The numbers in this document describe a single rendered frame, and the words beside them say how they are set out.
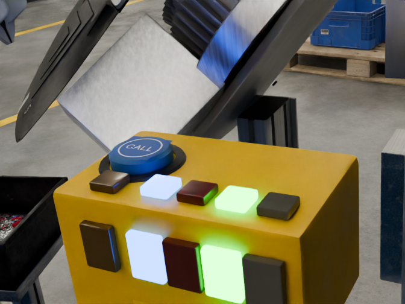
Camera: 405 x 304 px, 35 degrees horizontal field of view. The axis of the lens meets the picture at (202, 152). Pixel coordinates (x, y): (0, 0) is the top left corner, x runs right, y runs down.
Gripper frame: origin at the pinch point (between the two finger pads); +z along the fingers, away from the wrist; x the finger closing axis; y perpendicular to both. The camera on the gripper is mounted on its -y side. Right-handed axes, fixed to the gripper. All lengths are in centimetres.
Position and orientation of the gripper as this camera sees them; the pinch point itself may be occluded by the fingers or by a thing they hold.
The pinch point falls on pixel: (3, 36)
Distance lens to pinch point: 99.0
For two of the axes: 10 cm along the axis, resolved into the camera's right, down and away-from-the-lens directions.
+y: 8.0, -1.6, -5.7
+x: 4.7, -4.1, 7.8
